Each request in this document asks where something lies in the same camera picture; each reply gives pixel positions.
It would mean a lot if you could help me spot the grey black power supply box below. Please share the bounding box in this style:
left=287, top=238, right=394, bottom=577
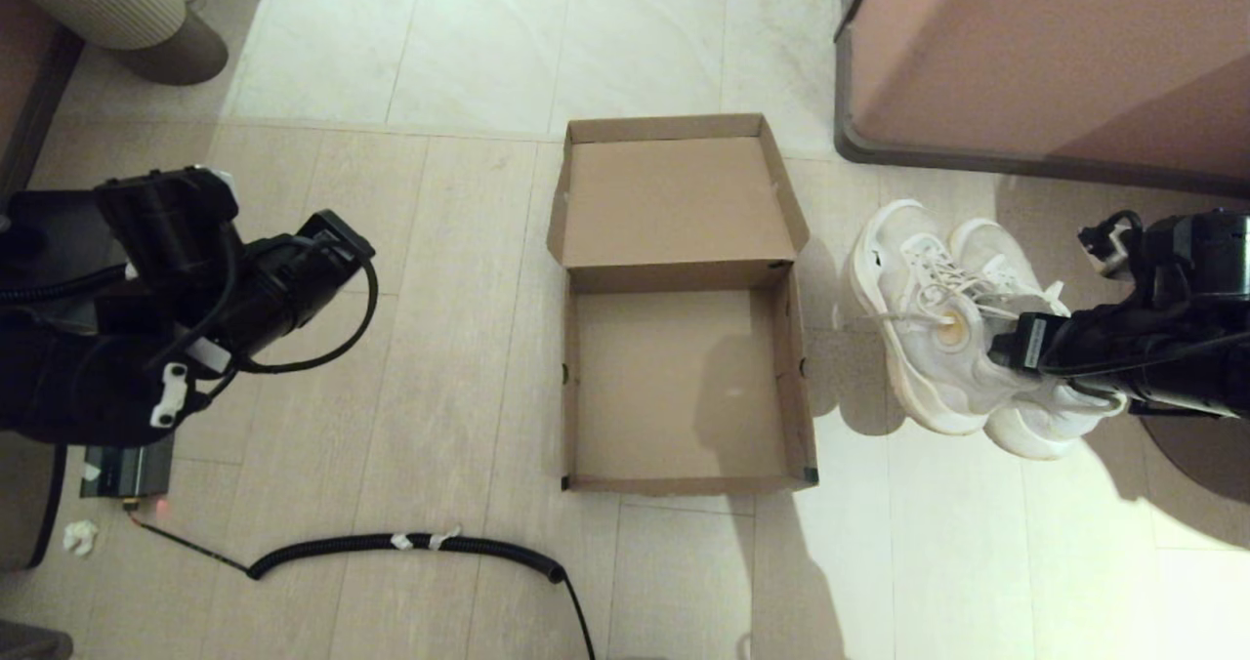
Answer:
left=80, top=435, right=175, bottom=500

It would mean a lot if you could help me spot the dark grey floor object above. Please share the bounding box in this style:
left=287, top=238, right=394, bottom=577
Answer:
left=0, top=623, right=72, bottom=660

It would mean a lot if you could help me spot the dark rounded seat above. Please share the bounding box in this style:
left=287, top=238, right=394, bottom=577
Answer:
left=0, top=435, right=67, bottom=571

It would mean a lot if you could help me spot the white mesh sneaker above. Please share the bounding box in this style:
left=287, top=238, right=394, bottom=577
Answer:
left=952, top=216, right=1129, bottom=461
left=848, top=199, right=1026, bottom=436

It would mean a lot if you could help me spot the brown cardboard shoe box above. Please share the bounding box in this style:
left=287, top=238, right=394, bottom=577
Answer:
left=547, top=113, right=819, bottom=495

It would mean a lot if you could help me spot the brown round floor base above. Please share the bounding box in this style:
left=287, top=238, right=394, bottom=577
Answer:
left=1138, top=414, right=1250, bottom=505

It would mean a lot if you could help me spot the brown wooden furniture side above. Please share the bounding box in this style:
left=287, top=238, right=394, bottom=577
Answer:
left=0, top=0, right=84, bottom=202

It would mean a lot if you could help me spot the white left arm cable clip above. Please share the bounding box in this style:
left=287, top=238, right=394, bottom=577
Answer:
left=149, top=364, right=191, bottom=429

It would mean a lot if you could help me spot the black corrugated cable white tape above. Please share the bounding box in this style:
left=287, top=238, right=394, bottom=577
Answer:
left=0, top=265, right=133, bottom=305

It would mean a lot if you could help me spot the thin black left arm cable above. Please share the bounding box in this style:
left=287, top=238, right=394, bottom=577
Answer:
left=146, top=250, right=380, bottom=376

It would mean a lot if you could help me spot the dark square floor stand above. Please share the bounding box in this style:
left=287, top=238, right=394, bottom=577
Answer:
left=0, top=191, right=138, bottom=334

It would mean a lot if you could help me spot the long black coiled floor cable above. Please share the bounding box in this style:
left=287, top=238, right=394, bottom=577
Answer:
left=125, top=504, right=599, bottom=660

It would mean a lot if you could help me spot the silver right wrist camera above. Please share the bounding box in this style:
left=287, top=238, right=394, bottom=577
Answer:
left=1077, top=223, right=1121, bottom=276

